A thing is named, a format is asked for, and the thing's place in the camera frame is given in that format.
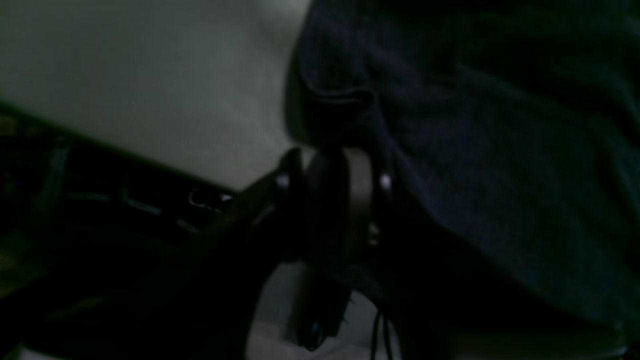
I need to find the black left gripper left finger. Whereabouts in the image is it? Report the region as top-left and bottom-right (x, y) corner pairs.
(30, 148), (346, 360)

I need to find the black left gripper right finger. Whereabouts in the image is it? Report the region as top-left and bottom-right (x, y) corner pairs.
(345, 148), (621, 360)

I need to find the dark grey t-shirt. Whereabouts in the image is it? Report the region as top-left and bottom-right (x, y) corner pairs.
(295, 0), (639, 325)

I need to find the light green table cloth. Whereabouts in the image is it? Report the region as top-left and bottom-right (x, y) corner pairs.
(0, 0), (311, 190)

